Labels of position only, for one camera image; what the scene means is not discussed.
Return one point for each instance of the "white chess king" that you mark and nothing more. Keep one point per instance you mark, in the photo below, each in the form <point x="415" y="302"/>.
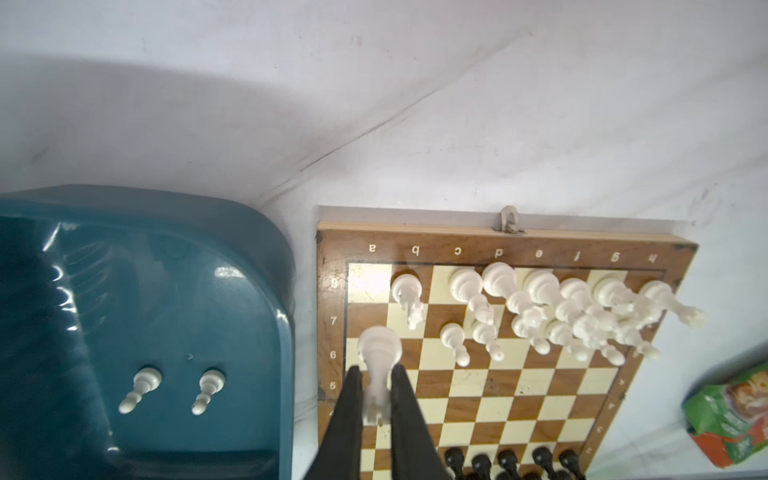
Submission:
<point x="572" y="322"/>

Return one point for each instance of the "wooden chess board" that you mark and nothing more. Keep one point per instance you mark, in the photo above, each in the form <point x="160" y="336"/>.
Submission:
<point x="520" y="347"/>

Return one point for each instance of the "green snack packet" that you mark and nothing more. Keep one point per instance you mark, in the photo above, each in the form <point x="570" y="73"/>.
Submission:
<point x="728" y="421"/>

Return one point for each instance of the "white chess rook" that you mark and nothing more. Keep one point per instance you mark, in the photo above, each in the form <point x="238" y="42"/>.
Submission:
<point x="380" y="348"/>

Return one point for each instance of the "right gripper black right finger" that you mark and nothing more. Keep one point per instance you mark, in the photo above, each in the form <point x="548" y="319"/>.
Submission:
<point x="413" y="454"/>

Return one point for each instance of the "white chess bishop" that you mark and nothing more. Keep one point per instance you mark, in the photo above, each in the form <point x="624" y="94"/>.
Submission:
<point x="466" y="286"/>

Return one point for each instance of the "white chess pawn on board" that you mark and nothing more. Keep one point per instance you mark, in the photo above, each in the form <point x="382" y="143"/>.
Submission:
<point x="452" y="336"/>
<point x="486" y="335"/>

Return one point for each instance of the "white chess queen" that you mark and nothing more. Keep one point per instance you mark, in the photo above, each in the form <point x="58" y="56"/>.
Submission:
<point x="499" y="280"/>

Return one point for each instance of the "right teal plastic tray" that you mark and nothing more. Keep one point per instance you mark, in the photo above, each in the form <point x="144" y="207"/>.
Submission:
<point x="98" y="282"/>

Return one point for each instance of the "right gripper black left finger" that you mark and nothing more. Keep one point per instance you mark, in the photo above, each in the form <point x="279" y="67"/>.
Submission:
<point x="339" y="453"/>

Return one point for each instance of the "white chess pawn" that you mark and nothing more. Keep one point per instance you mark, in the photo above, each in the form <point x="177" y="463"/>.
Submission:
<point x="486" y="335"/>
<point x="452" y="336"/>
<point x="145" y="380"/>
<point x="211" y="382"/>

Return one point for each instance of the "white chess knight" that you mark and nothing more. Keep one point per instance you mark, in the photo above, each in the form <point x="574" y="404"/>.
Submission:
<point x="406" y="290"/>

